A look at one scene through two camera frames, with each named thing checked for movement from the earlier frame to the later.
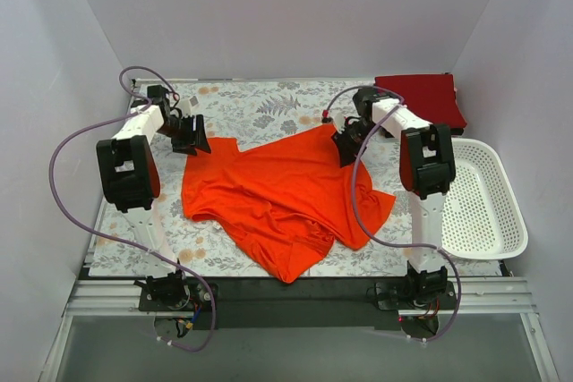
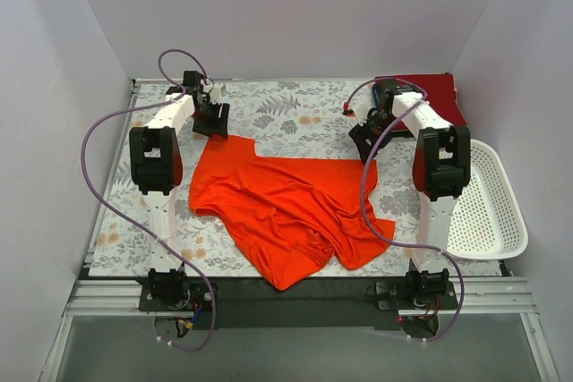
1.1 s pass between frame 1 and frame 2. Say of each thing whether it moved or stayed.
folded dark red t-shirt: stayed
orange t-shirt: moved
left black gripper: moved
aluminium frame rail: stayed
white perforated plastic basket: stayed
